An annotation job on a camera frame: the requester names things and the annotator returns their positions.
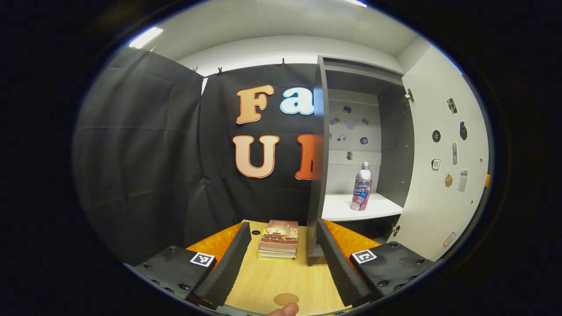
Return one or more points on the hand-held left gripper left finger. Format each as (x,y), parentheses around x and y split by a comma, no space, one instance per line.
(226,272)

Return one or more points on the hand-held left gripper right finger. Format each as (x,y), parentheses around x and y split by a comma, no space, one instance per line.
(340,267)

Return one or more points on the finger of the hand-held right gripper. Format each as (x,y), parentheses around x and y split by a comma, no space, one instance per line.
(487,181)

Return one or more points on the round brown coaster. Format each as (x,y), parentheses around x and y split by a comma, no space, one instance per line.
(285,298)

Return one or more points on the white cabinet door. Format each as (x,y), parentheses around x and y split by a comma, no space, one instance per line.
(421,197)

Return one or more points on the silver bottle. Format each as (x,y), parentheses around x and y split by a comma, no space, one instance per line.
(361,188)

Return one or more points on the white cabinet shelf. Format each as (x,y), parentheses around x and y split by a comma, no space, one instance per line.
(342,208)

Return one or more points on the metal door hinge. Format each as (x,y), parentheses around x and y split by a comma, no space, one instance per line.
(408,95)
(395,229)

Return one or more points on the white paged book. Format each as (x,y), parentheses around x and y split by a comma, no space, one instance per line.
(276,253)

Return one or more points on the brown cover book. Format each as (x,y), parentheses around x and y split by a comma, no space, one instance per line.
(281,232)

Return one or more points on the black backdrop cloth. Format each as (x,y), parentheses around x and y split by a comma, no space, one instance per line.
(140,153)
(215,175)

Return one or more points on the ceiling light panel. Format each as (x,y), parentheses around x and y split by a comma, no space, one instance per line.
(145,37)
(355,3)

